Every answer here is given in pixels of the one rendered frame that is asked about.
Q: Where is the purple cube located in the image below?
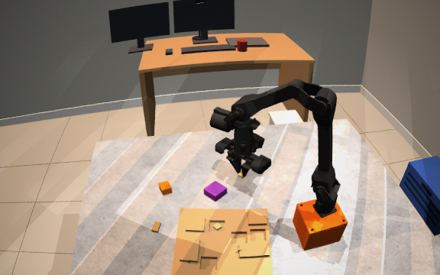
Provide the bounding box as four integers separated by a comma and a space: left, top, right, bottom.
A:
204, 181, 228, 202

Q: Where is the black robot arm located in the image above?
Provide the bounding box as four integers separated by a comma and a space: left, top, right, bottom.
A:
209, 79, 341, 218

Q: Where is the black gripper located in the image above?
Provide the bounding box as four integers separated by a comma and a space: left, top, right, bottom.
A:
215, 137, 271, 177

